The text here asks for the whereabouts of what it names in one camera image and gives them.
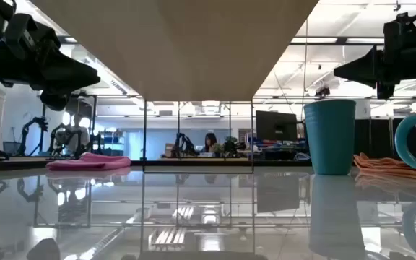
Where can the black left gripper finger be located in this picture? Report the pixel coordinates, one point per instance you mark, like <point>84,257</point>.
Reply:
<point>57,101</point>
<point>74,77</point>

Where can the orange folded cloth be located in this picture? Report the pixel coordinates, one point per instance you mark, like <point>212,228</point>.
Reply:
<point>381,164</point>

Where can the small potted plant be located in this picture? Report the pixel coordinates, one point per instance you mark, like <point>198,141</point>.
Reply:
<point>218,148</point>

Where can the black computer monitor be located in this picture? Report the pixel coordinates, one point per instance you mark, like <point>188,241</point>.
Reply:
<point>276,126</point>

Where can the pink folded cloth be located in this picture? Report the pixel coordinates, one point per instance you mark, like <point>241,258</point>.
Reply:
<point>89,162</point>

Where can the black metal frame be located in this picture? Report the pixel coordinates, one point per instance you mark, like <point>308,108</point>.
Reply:
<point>92,122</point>

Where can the seated person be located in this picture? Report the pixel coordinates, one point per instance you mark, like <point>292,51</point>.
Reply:
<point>210,141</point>

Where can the teal ribbed cup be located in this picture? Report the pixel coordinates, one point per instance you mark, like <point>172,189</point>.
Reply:
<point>330,137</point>

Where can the ceiling mounted black camera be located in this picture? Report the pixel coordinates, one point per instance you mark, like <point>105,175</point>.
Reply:
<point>323,91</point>

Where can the black room partition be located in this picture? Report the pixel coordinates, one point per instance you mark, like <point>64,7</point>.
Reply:
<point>374,139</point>

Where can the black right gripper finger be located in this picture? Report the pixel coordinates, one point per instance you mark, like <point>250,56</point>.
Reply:
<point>385,91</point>
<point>367,68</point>

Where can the background black robot arm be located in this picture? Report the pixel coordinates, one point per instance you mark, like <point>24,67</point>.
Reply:
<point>33,133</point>
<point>61,141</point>
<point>184,145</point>

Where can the dark leafy potted plant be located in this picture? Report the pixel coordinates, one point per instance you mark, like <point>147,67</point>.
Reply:
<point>231,145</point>

